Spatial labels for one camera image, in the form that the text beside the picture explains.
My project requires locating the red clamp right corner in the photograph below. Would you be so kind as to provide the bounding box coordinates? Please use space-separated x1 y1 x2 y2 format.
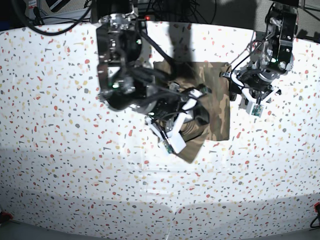
314 202 320 215

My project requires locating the black power strip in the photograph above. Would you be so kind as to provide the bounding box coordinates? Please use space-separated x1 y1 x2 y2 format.
138 14 156 21

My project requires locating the camouflage T-shirt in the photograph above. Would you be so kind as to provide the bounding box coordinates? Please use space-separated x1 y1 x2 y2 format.
152 60 232 165

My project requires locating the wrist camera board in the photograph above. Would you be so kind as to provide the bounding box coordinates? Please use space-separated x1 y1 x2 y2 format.
162 142 175 154
251 104 264 118

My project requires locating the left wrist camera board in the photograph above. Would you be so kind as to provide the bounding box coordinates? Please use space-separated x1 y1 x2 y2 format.
251 104 264 118

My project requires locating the thick black cable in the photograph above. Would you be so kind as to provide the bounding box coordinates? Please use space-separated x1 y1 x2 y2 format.
11 0 93 36

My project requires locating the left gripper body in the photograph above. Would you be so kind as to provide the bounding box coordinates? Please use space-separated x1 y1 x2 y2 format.
219 71 282 116

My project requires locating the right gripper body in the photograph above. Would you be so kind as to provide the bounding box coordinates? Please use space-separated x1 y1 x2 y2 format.
145 88 204 154

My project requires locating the red clamp corner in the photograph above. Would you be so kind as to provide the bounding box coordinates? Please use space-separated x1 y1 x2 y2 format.
0 212 13 223
314 202 320 215

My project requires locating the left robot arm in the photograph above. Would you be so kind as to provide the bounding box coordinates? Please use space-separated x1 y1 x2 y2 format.
220 0 299 117

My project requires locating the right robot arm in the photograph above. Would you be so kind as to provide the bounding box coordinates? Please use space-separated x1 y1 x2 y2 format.
90 0 209 154

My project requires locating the red clamp left corner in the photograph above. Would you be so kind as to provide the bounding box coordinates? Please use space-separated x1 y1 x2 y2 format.
0 212 13 223

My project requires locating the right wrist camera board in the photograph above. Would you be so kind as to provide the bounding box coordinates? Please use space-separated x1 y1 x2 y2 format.
162 142 175 154

